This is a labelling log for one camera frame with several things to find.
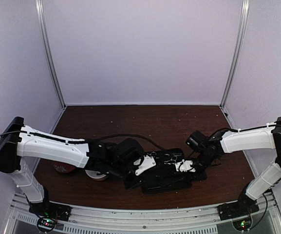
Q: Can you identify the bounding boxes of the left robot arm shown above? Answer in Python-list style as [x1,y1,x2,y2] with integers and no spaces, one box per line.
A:
[0,117,148,216]

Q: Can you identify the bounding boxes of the aluminium frame post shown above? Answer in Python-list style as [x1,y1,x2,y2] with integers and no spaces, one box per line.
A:
[35,0,66,109]
[220,0,250,109]

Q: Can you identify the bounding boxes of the left aluminium frame post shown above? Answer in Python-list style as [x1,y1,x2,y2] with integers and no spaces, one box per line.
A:
[35,0,66,109]

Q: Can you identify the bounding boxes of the black zip tool case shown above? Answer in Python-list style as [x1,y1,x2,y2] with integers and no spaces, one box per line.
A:
[140,148,192,194]

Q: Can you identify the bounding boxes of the white ceramic bowl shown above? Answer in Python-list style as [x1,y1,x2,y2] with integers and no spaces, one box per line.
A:
[85,170,108,181]

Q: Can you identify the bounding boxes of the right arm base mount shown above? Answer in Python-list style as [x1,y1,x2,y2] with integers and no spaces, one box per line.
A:
[217,194,260,232]

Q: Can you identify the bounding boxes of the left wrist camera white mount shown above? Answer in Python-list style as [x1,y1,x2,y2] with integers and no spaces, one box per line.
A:
[133,156,156,176]

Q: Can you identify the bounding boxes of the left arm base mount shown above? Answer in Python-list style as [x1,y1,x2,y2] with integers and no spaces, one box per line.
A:
[27,196,72,234]

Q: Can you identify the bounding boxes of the red floral plate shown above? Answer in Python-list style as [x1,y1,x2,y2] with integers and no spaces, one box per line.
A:
[53,162,76,174]

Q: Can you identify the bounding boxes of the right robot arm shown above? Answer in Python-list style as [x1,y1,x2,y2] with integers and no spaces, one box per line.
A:
[177,117,281,215]

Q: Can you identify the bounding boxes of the right aluminium frame post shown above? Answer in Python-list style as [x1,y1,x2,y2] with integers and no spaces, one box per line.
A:
[220,0,250,109]

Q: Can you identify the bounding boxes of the aluminium front rail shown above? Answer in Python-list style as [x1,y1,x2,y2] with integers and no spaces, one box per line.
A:
[1,192,281,234]

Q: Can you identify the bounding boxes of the silver straight scissors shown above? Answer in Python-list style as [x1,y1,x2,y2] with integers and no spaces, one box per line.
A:
[164,157,178,165]

